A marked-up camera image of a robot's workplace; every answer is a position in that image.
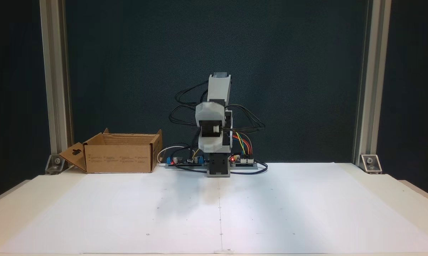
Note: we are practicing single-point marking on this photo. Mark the brown cardboard box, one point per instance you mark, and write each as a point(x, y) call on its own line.
point(118, 156)

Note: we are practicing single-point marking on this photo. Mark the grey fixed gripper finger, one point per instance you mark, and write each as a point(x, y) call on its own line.
point(209, 147)

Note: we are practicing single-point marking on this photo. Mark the aluminium frame post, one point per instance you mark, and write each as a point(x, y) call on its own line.
point(55, 71)
point(372, 71)

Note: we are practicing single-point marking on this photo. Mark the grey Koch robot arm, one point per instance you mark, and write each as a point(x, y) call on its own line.
point(218, 89)

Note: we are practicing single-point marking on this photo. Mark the metal corner bracket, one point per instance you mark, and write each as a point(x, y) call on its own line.
point(371, 163)
point(55, 164)

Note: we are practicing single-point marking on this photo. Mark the circuit board with blue parts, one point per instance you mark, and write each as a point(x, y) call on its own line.
point(185, 163)

